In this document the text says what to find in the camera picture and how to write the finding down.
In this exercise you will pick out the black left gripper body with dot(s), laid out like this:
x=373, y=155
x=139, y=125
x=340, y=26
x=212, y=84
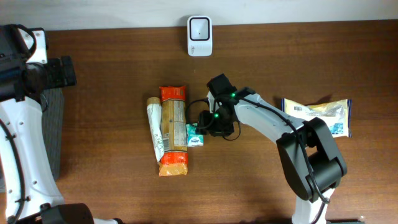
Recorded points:
x=56, y=73

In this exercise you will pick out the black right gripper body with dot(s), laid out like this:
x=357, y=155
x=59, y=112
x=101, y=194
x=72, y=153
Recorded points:
x=221, y=127

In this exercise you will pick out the teal tissue pack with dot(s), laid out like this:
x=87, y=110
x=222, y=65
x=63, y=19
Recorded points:
x=193, y=139

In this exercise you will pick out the orange pasta packet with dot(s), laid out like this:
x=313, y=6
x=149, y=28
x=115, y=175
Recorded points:
x=174, y=132

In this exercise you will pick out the beige white tube packet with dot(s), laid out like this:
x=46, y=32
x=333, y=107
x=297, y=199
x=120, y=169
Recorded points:
x=154, y=112

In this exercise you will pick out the yellow noodle packet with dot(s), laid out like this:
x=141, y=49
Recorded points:
x=337, y=114

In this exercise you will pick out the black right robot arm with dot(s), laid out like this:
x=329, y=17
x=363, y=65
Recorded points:
x=312, y=163

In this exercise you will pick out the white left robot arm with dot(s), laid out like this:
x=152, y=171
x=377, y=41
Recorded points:
x=26, y=71

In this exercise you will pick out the white barcode scanner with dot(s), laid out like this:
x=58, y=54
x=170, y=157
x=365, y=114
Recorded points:
x=199, y=36

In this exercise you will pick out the grey plastic mesh basket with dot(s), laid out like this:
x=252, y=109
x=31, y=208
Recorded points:
x=52, y=122

